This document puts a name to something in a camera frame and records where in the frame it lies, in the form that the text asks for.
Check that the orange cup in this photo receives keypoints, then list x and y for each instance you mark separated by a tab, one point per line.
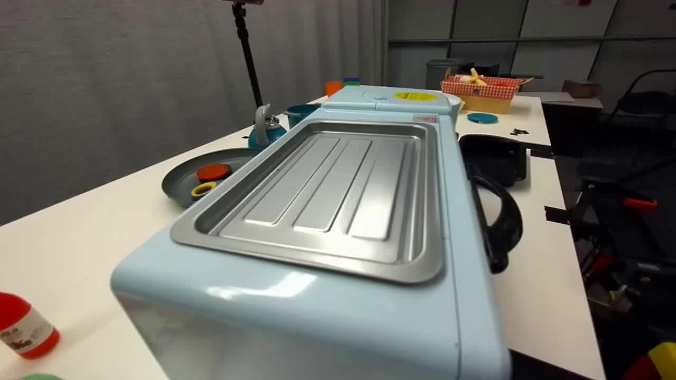
332	87

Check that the green round object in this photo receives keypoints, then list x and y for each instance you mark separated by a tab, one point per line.
42	376

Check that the yellow toy banana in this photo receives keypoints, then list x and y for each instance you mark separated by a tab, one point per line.
479	77

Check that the small light blue appliance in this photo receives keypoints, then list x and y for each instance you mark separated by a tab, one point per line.
381	99

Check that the light blue toaster oven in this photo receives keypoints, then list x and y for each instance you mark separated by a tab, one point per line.
352	318

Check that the dark grey round plate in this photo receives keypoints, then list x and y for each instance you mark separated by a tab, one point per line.
180	183

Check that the black tripod pole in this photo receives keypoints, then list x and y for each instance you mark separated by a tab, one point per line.
249	55

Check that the red bottle with white label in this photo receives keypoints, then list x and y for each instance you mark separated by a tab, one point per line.
25	331

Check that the black frying pan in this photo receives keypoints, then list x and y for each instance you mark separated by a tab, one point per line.
498	160

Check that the teal round lid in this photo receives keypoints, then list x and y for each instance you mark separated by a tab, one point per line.
483	120

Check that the orange pink basket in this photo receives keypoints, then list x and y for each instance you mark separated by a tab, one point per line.
486	87

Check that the white grey toy figure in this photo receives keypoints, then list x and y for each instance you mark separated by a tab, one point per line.
264	120

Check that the yellow and red object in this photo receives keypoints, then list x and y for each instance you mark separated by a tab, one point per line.
656	362

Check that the small blue cup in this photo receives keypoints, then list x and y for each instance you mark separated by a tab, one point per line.
352	81

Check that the yellow container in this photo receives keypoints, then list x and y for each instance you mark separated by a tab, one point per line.
486	105

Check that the small black object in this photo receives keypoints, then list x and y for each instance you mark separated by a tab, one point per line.
518	132

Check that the teal cup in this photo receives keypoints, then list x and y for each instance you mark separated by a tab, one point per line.
301	112

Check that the brown cardboard box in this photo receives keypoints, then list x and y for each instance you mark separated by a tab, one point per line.
582	90

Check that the orange red toy disc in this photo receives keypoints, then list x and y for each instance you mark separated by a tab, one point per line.
215	172

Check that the teal bowl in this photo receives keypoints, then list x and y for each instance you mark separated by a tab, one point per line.
256	139

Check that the grey metal baking tray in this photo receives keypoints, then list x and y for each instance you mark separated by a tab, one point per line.
330	198

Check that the black chair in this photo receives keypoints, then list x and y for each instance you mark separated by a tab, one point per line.
646	103

